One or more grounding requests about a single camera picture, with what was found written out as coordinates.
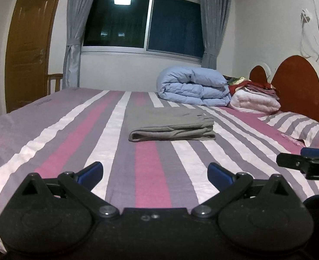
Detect brown wooden headboard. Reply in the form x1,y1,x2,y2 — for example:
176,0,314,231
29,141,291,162
249,55,319,128

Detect grey curtain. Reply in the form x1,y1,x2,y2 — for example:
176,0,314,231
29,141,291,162
62,0,102,88
198,0,234,69

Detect window with metal frame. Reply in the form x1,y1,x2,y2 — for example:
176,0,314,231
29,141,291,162
82,0,205,60

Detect striped pillow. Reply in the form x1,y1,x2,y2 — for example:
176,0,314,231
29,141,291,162
258,113,319,149

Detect wooden door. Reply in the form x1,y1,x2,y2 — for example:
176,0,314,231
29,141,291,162
5,0,64,114

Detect striped pink bed sheet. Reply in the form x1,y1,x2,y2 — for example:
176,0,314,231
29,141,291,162
0,87,319,254

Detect wooden chair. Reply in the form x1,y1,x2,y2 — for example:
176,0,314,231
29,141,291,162
47,73,64,96

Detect grey pants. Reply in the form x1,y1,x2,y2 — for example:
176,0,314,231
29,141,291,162
124,106,217,143

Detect white wall socket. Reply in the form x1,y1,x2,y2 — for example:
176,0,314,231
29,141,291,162
300,9,312,23

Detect white folded blanket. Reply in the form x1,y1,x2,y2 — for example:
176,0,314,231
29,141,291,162
228,89,281,114

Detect light blue folded duvet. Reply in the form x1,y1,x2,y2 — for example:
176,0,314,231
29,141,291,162
156,66,232,107

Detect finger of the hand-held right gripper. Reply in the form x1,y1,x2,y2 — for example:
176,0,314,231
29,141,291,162
276,152,310,174
300,148,319,158

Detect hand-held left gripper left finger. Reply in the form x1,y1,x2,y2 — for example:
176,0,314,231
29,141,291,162
13,161,119,220

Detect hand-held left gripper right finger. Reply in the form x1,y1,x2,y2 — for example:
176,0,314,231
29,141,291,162
191,162,304,220

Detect pile of red clothes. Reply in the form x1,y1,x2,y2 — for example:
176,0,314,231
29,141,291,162
223,75,280,101

